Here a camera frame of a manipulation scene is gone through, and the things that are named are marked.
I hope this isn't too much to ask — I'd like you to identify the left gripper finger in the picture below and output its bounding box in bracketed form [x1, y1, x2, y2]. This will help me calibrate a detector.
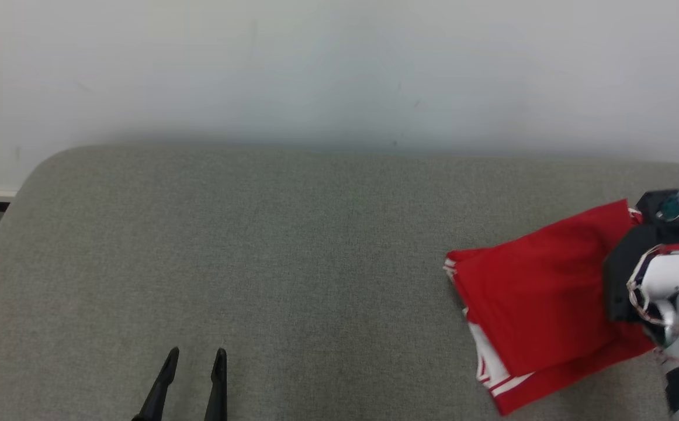
[204, 348, 227, 421]
[132, 347, 179, 421]

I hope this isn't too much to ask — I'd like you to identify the thin red white wire bundle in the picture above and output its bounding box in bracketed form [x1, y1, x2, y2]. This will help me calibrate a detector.
[626, 246, 679, 381]

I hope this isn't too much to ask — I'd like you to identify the red shorts broad white band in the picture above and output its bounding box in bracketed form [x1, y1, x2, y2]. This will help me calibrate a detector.
[444, 205, 679, 417]

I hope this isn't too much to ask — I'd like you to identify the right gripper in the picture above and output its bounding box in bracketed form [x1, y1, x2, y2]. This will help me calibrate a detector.
[604, 225, 679, 322]

